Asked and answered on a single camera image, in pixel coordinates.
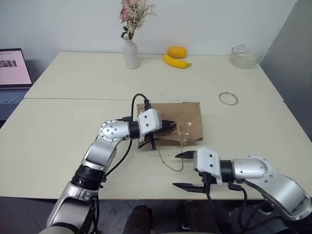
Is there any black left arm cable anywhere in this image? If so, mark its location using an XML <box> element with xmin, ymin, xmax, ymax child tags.
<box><xmin>98</xmin><ymin>93</ymin><xmax>153</xmax><ymax>190</ymax></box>

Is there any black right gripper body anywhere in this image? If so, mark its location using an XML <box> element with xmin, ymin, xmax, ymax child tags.
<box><xmin>197</xmin><ymin>170</ymin><xmax>218</xmax><ymax>189</ymax></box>

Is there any orange round fruit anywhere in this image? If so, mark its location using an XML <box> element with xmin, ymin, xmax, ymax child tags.
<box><xmin>167</xmin><ymin>46</ymin><xmax>188</xmax><ymax>59</ymax></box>

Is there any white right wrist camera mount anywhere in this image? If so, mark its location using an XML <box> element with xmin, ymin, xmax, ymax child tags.
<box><xmin>193</xmin><ymin>147</ymin><xmax>224</xmax><ymax>187</ymax></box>

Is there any yellow banana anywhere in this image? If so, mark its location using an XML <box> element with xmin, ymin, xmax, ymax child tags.
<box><xmin>162</xmin><ymin>54</ymin><xmax>192</xmax><ymax>70</ymax></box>

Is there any clear glass bowl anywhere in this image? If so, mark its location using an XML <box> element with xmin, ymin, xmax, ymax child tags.
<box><xmin>230</xmin><ymin>44</ymin><xmax>263</xmax><ymax>70</ymax></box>

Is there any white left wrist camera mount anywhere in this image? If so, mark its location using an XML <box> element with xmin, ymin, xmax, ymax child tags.
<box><xmin>137</xmin><ymin>108</ymin><xmax>163</xmax><ymax>143</ymax></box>

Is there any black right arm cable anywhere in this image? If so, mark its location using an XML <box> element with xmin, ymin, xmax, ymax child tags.
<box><xmin>203</xmin><ymin>182</ymin><xmax>277</xmax><ymax>234</ymax></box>

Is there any brown paper bag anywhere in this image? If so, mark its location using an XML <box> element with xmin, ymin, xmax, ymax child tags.
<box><xmin>136</xmin><ymin>101</ymin><xmax>204</xmax><ymax>173</ymax></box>

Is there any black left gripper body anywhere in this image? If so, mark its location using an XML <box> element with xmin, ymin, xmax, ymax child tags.
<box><xmin>145</xmin><ymin>126</ymin><xmax>171</xmax><ymax>142</ymax></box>

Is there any white ceramic vase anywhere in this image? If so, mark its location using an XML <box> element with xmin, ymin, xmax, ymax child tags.
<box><xmin>122</xmin><ymin>39</ymin><xmax>140</xmax><ymax>70</ymax></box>

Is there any dark rounded shape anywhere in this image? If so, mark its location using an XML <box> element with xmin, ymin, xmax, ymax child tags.
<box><xmin>122</xmin><ymin>204</ymin><xmax>154</xmax><ymax>234</ymax></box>

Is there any clear tape ring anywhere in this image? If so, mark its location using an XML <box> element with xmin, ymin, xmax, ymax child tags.
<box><xmin>218</xmin><ymin>91</ymin><xmax>239</xmax><ymax>106</ymax></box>

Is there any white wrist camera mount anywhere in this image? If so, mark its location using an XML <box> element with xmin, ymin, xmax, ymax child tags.
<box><xmin>137</xmin><ymin>108</ymin><xmax>163</xmax><ymax>143</ymax></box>
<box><xmin>193</xmin><ymin>147</ymin><xmax>224</xmax><ymax>187</ymax></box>

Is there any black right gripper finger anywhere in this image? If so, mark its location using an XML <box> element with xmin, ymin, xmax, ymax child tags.
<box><xmin>172</xmin><ymin>182</ymin><xmax>205</xmax><ymax>194</ymax></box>
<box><xmin>175</xmin><ymin>151</ymin><xmax>196</xmax><ymax>162</ymax></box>

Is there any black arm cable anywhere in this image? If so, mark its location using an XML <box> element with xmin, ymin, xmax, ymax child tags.
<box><xmin>203</xmin><ymin>182</ymin><xmax>277</xmax><ymax>234</ymax></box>
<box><xmin>98</xmin><ymin>93</ymin><xmax>153</xmax><ymax>190</ymax></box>

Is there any dried flower bouquet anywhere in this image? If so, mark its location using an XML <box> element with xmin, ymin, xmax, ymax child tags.
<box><xmin>118</xmin><ymin>0</ymin><xmax>158</xmax><ymax>41</ymax></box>

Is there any grey open laptop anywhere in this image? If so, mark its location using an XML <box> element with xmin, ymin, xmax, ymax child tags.
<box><xmin>0</xmin><ymin>48</ymin><xmax>34</xmax><ymax>121</ymax></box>

